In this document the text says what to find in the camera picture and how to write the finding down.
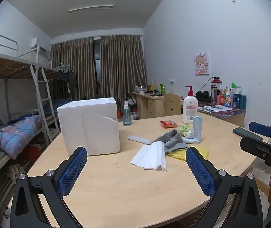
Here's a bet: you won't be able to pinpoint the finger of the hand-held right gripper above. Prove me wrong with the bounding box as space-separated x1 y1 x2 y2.
239 135 271 162
249 122 271 145

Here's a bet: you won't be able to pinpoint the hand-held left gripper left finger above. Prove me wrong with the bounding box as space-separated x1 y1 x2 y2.
10 146 88 228

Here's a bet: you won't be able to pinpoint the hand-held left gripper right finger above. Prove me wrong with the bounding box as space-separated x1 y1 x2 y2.
185 146 264 228

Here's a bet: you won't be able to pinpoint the yellow cloth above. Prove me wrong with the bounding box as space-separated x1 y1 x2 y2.
166 147 210 162

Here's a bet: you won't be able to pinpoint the grey sock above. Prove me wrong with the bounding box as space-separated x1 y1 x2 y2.
154 129 188 153

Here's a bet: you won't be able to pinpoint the blue face mask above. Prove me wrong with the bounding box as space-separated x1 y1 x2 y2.
182 116 203 143

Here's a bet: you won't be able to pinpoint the white foam box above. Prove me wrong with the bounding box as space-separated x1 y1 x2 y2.
57 97 121 156

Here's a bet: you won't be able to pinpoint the white tissue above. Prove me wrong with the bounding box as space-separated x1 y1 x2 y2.
130 141 168 173

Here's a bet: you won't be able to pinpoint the black phone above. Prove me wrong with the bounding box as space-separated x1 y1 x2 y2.
232 127 263 141

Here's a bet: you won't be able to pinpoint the desk with red patterned cover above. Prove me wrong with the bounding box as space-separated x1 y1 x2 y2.
197 101 246 127

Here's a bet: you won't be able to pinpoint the row of toiletry bottles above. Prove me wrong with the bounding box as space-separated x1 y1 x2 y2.
215 83 247 108

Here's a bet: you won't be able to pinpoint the red cloth bundle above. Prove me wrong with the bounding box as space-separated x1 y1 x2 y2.
24 145 41 162

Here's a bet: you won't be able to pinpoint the green snack packet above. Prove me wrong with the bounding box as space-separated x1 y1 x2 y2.
179 124 194 139

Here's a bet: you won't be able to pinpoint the printed paper sheet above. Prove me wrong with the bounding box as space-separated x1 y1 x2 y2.
198 104 233 112

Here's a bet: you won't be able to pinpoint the red snack packet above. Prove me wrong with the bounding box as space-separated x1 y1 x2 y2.
160 120 178 128

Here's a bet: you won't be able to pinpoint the beige cloth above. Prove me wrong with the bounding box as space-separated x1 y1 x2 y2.
6 164 23 183

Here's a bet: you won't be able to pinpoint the red-capped thermos bottle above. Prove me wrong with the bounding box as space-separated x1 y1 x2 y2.
211 76 222 98

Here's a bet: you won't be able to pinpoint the blue plaid mattress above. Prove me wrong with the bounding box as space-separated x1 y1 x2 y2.
42 98 73 113

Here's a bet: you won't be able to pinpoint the white pump lotion bottle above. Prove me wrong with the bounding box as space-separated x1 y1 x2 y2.
182 85 198 124

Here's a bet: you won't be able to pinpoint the black headphones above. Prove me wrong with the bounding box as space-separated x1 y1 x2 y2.
195 91 213 102

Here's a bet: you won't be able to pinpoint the blue patterned blanket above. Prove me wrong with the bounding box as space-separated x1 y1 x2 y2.
0 114 43 159

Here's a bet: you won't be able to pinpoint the white bed ladder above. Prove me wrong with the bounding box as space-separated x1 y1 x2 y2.
30 64 61 145

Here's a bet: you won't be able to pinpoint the pale grey flat strip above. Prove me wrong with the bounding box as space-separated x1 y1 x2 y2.
126 135 153 145

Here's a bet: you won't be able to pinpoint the wooden chair with smiley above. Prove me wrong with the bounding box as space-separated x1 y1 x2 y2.
162 93 182 117

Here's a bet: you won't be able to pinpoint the clear spray bottle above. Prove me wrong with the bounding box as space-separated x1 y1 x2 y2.
123 100 132 126

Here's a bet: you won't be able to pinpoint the light wooden desk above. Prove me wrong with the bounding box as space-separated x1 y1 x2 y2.
132 91 183 120

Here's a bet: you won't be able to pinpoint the dark hanging clothes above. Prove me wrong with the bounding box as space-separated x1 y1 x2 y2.
58 70 77 94

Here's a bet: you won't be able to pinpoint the brown curtain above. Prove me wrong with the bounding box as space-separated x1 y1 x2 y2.
50 37 95 102
100 35 148 105

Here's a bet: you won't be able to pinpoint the white air conditioner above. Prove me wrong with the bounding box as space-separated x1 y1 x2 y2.
30 37 48 52

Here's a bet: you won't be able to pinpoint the ceiling tube light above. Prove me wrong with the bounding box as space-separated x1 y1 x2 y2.
69 5 114 13

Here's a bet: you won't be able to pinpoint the wall poster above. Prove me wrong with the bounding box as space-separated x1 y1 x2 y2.
194 53 210 76

